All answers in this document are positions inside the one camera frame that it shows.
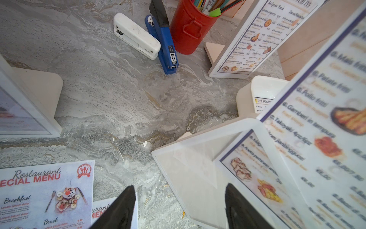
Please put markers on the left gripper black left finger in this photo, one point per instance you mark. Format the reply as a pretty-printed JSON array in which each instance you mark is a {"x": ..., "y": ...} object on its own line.
[{"x": 119, "y": 215}]

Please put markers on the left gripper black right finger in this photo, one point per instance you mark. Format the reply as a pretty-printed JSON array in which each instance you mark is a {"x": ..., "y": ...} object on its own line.
[{"x": 240, "y": 213}]

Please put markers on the red special menu sheet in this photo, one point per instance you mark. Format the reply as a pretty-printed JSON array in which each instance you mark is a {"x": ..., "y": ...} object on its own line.
[
  {"x": 99, "y": 207},
  {"x": 53, "y": 196}
]

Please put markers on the dim sum inn menu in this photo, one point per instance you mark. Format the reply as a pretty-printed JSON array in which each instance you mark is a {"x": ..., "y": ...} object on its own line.
[
  {"x": 309, "y": 169},
  {"x": 268, "y": 30},
  {"x": 260, "y": 104}
]

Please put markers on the white menu holder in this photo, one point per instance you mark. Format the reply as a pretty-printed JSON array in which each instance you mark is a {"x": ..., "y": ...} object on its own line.
[
  {"x": 254, "y": 9},
  {"x": 198, "y": 168},
  {"x": 29, "y": 99}
]

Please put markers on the white menu holder front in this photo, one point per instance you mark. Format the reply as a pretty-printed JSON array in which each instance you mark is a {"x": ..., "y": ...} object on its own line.
[{"x": 254, "y": 9}]

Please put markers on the white plastic tray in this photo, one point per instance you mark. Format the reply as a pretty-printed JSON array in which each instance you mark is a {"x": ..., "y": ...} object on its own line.
[{"x": 260, "y": 86}]

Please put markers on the white stapler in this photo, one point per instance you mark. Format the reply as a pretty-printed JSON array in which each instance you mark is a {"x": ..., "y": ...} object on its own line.
[{"x": 135, "y": 36}]

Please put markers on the red metal bucket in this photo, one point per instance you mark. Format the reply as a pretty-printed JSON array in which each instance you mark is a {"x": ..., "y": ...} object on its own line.
[{"x": 189, "y": 27}]

